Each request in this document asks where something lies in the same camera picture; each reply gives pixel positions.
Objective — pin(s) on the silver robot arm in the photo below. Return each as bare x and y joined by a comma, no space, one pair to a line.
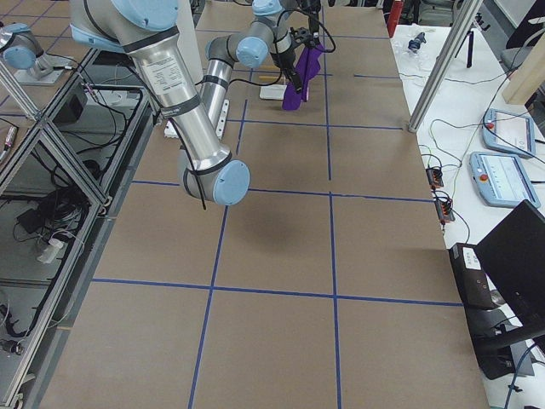
147,33

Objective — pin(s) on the purple towel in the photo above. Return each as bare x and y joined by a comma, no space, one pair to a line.
307,67

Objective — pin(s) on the black monitor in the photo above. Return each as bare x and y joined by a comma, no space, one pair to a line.
512,255

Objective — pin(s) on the lower teach pendant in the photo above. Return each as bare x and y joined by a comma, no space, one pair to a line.
501,179

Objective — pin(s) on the upper orange connector box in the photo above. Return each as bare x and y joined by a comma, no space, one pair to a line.
435,177

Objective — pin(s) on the aluminium frame post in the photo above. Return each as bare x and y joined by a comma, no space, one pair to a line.
452,43

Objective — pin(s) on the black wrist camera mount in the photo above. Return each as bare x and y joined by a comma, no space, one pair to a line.
303,36

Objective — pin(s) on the lower orange connector box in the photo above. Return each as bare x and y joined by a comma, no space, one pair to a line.
444,210

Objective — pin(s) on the orange connector box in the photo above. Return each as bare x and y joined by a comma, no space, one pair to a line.
444,210
435,177

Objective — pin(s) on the black computer case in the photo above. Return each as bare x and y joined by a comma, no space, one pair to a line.
472,283

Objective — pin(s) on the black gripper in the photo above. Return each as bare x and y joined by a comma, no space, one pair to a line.
313,25
288,60

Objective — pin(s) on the upper teach pendant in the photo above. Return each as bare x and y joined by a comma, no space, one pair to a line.
509,132

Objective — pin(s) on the teach pendant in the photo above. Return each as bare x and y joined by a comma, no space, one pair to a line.
501,179
509,132

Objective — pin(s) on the white pedestal column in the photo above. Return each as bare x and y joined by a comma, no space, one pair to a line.
188,46

